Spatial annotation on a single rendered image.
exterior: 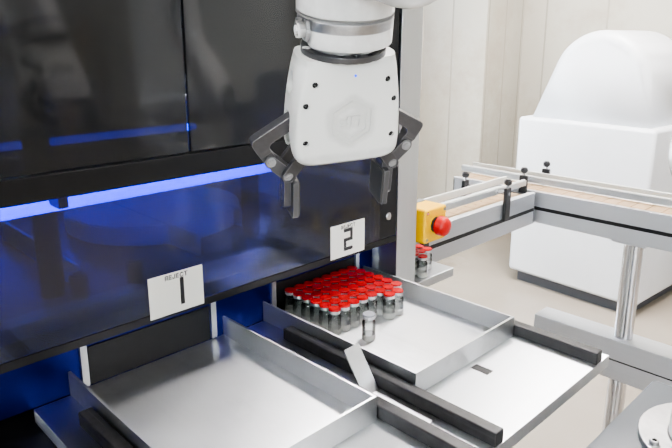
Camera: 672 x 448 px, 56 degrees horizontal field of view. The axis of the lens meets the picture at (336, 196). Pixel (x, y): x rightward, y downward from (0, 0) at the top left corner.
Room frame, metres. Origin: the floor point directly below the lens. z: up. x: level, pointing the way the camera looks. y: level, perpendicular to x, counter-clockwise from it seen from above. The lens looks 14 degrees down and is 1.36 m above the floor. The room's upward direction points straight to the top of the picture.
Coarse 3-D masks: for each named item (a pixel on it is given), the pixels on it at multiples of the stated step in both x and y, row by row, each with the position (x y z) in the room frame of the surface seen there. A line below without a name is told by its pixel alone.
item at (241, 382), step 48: (240, 336) 0.93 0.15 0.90; (96, 384) 0.81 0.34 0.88; (144, 384) 0.81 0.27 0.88; (192, 384) 0.81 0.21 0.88; (240, 384) 0.81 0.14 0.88; (288, 384) 0.81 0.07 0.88; (336, 384) 0.77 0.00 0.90; (144, 432) 0.69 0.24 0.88; (192, 432) 0.69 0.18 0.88; (240, 432) 0.69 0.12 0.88; (288, 432) 0.69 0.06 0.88; (336, 432) 0.67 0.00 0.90
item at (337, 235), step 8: (344, 224) 1.05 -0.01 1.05; (352, 224) 1.06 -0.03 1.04; (360, 224) 1.08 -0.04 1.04; (336, 232) 1.03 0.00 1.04; (360, 232) 1.08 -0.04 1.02; (336, 240) 1.03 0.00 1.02; (352, 240) 1.06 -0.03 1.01; (360, 240) 1.08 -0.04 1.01; (336, 248) 1.03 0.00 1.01; (352, 248) 1.06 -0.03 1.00; (360, 248) 1.08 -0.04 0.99; (336, 256) 1.03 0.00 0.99
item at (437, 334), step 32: (416, 288) 1.10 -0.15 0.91; (288, 320) 0.97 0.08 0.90; (384, 320) 1.02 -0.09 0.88; (416, 320) 1.02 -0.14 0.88; (448, 320) 1.02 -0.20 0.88; (480, 320) 1.00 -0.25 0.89; (512, 320) 0.96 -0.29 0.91; (384, 352) 0.90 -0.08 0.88; (416, 352) 0.90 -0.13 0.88; (448, 352) 0.90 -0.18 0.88; (480, 352) 0.89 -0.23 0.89; (416, 384) 0.78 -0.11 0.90
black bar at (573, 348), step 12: (516, 324) 0.96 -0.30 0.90; (528, 336) 0.94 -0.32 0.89; (540, 336) 0.93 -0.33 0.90; (552, 336) 0.92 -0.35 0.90; (552, 348) 0.91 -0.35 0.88; (564, 348) 0.90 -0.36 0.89; (576, 348) 0.89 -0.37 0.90; (588, 348) 0.88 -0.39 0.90; (588, 360) 0.87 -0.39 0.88; (600, 360) 0.87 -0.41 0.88
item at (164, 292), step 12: (168, 276) 0.81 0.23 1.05; (180, 276) 0.82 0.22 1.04; (192, 276) 0.83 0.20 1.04; (156, 288) 0.79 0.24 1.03; (168, 288) 0.81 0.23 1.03; (192, 288) 0.83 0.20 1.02; (156, 300) 0.79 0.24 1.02; (168, 300) 0.81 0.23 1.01; (180, 300) 0.82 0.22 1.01; (192, 300) 0.83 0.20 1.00; (156, 312) 0.79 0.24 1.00; (168, 312) 0.81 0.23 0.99
